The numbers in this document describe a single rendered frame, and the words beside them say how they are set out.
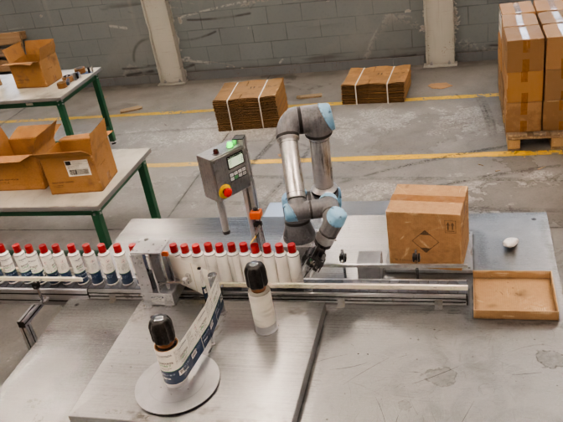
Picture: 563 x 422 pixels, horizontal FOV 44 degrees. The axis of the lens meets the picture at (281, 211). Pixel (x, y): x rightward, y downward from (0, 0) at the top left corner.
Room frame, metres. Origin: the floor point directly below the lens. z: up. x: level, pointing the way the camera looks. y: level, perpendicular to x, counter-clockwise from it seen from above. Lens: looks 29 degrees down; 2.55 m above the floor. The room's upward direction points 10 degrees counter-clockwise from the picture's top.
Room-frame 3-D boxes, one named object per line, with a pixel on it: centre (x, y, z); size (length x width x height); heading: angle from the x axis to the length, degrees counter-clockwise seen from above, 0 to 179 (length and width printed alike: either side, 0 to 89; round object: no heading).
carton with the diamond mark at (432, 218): (2.48, -0.60, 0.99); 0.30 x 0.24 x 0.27; 65
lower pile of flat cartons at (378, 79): (6.72, -1.18, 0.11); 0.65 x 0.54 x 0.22; 69
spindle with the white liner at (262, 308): (2.12, 0.13, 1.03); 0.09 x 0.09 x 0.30
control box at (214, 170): (2.53, 0.20, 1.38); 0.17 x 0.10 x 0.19; 127
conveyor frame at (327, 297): (2.41, 0.12, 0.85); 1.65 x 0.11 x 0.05; 72
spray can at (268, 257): (2.40, 0.08, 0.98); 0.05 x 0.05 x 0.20
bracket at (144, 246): (2.45, 0.55, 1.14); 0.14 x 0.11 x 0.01; 72
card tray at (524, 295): (2.11, -0.83, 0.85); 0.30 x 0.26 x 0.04; 72
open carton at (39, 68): (6.43, 2.04, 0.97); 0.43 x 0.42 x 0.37; 158
